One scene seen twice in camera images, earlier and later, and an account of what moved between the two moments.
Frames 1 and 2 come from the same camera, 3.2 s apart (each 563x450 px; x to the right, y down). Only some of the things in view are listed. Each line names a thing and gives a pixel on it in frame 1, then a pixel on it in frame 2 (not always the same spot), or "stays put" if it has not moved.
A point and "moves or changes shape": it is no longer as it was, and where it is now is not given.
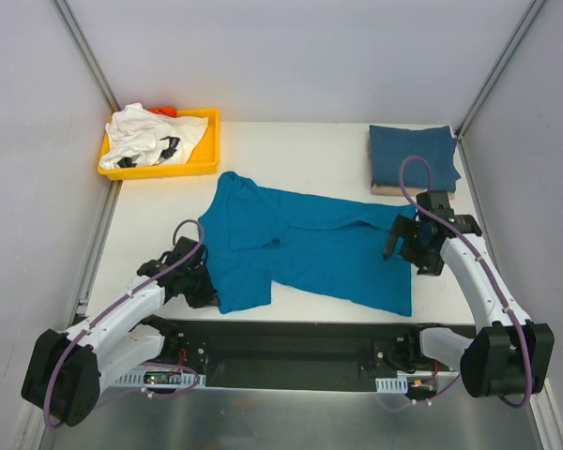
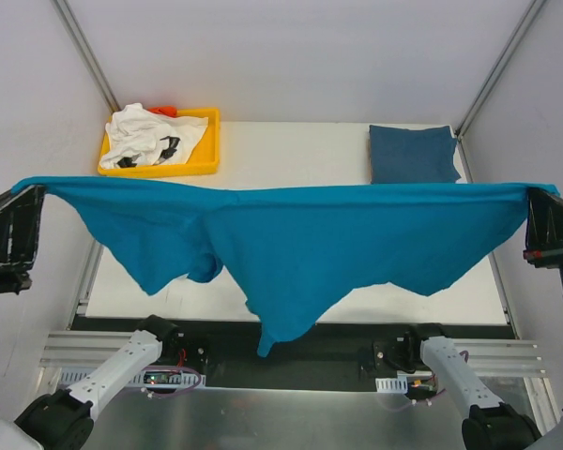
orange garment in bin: x=166 y=111 stays put
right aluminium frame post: x=507 y=53 stays put
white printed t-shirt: x=139 y=137 stays put
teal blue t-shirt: x=259 y=242 moves or changes shape
